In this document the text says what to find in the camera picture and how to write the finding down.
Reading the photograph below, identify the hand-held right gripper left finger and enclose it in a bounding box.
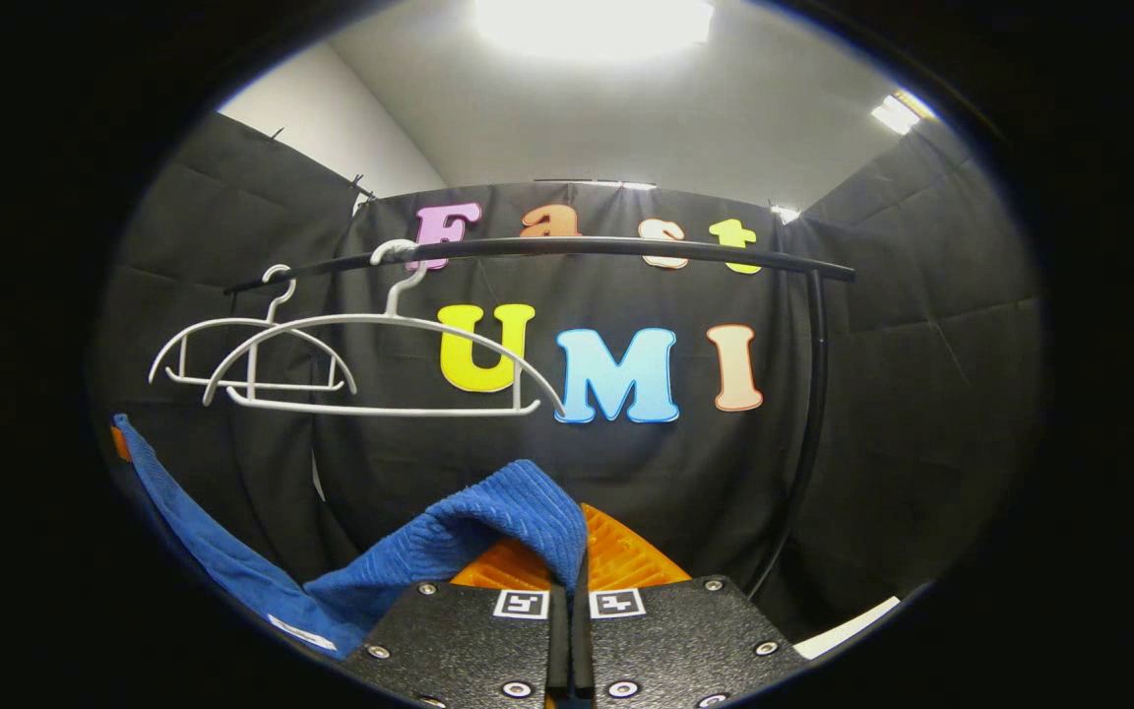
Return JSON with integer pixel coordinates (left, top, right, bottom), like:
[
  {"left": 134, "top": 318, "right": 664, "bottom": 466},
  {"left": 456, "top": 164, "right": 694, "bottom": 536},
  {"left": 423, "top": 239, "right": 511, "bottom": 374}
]
[{"left": 341, "top": 537, "right": 570, "bottom": 709}]

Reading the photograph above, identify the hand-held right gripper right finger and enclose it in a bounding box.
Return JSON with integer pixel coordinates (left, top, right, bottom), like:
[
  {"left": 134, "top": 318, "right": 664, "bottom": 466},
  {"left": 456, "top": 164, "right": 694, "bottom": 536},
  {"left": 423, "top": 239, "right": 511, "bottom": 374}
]
[{"left": 569, "top": 504, "right": 812, "bottom": 709}]

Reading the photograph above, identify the blue corduroy jacket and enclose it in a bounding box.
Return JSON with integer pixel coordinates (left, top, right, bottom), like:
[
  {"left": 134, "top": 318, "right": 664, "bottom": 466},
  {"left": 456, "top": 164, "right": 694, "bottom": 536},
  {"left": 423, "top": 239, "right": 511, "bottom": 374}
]
[{"left": 112, "top": 414, "right": 590, "bottom": 661}]

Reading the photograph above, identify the white plastic hanger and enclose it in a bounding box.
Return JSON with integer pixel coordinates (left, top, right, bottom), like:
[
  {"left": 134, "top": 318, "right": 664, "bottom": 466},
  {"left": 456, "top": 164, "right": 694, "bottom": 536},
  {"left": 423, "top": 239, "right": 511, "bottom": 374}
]
[
  {"left": 203, "top": 239, "right": 568, "bottom": 419},
  {"left": 149, "top": 264, "right": 359, "bottom": 395}
]

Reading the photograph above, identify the black metal clothes rack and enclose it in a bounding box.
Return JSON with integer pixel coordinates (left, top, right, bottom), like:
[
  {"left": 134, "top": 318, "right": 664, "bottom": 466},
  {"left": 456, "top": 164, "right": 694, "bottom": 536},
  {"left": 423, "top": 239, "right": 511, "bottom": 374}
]
[{"left": 222, "top": 236, "right": 858, "bottom": 602}]

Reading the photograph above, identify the black backdrop cloth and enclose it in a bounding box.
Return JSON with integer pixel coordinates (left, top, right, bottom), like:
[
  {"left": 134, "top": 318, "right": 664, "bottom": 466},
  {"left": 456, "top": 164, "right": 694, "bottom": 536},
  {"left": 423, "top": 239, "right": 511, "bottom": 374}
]
[{"left": 90, "top": 110, "right": 1045, "bottom": 641}]

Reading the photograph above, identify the large ceiling light panel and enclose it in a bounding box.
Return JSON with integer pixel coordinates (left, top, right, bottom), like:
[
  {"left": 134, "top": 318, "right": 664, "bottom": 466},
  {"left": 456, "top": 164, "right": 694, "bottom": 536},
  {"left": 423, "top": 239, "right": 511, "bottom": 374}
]
[{"left": 473, "top": 0, "right": 718, "bottom": 62}]

